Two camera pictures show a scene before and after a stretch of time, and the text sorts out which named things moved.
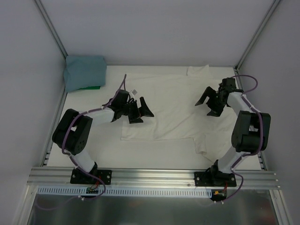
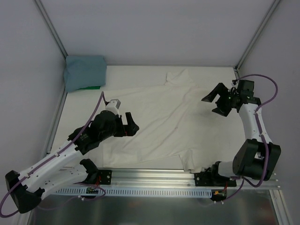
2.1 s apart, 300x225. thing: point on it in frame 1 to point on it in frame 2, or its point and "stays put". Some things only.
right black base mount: [213, 177] stays put
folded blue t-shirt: [82, 71] stays put
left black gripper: [136, 112] to [123, 126]
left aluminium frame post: [51, 27] stays put
